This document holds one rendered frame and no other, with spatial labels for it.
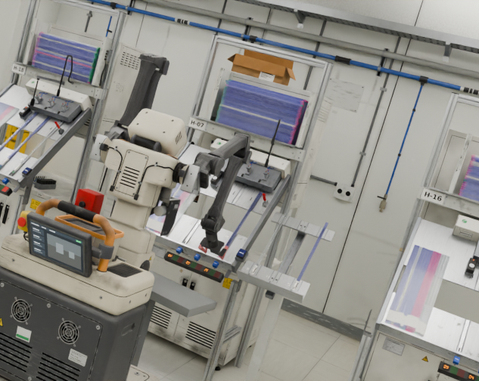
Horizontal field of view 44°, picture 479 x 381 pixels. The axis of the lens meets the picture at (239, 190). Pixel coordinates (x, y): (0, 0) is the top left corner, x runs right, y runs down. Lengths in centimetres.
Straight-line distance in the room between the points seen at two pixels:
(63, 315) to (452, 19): 371
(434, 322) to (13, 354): 184
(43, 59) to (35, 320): 241
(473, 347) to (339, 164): 234
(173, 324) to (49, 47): 204
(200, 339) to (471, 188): 172
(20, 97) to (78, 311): 245
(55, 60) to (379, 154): 253
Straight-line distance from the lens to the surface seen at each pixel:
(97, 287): 212
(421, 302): 300
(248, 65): 391
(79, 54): 414
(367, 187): 482
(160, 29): 562
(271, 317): 314
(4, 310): 236
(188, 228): 324
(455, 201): 329
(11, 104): 434
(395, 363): 327
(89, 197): 360
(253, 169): 341
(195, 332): 357
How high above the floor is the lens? 147
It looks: 7 degrees down
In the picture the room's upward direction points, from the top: 16 degrees clockwise
